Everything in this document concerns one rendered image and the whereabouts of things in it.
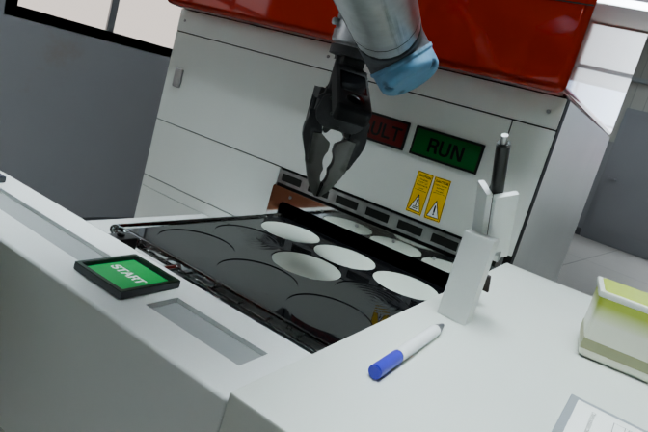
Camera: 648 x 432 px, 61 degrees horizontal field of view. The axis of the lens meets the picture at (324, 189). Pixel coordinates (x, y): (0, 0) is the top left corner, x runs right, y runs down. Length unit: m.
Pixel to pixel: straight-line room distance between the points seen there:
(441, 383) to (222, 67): 0.89
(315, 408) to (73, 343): 0.18
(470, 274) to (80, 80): 2.70
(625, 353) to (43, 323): 0.49
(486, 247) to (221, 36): 0.81
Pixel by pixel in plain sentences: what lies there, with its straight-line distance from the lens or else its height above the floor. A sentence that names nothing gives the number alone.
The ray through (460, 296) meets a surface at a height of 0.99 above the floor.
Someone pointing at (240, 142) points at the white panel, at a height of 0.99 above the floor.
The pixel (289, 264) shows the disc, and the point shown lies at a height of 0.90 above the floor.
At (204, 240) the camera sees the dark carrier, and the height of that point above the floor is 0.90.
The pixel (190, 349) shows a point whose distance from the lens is 0.37.
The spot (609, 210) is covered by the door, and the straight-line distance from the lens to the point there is 10.01.
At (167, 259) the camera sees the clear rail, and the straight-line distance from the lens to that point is 0.68.
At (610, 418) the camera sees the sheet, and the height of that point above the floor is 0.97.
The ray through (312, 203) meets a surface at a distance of 1.01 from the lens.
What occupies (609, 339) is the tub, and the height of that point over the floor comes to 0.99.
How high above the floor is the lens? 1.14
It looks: 10 degrees down
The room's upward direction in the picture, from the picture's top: 16 degrees clockwise
